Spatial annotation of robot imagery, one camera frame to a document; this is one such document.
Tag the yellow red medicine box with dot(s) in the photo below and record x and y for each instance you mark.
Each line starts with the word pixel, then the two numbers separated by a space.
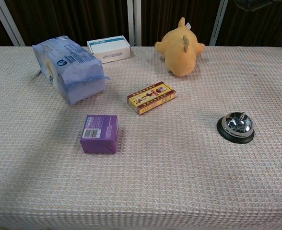
pixel 150 98

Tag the purple soap box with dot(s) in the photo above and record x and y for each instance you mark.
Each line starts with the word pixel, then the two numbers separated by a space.
pixel 99 139

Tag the white cardboard box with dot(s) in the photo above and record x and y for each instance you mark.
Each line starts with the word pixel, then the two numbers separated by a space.
pixel 112 52

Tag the orange plush toy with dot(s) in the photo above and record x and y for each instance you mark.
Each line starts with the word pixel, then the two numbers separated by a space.
pixel 179 55

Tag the beige waffle tablecloth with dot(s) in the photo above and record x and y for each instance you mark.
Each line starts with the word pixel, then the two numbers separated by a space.
pixel 179 179

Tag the blue tissue pack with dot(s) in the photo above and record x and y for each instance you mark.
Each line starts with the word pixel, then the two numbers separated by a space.
pixel 69 69

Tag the black glossy object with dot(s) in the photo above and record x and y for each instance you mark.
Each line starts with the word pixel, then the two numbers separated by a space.
pixel 253 4

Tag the white frame post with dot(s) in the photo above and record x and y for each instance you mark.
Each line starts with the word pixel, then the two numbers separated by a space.
pixel 218 24
pixel 8 24
pixel 137 21
pixel 130 21

